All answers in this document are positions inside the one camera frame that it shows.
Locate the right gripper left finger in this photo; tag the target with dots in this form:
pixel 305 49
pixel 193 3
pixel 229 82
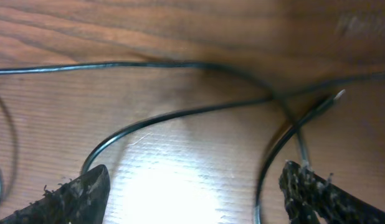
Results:
pixel 80 201

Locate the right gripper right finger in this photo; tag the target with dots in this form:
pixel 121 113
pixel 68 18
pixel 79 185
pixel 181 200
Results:
pixel 308 197

